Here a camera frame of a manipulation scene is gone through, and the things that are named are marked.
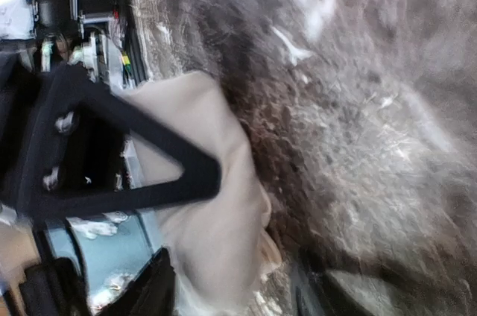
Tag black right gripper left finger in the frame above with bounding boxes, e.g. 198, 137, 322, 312
115, 248, 175, 315

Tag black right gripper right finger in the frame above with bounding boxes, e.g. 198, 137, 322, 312
294, 248, 371, 316

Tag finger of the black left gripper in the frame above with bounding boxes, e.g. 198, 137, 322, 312
14, 64, 221, 222

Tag beige boxer underwear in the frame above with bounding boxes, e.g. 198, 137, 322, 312
122, 71, 281, 315

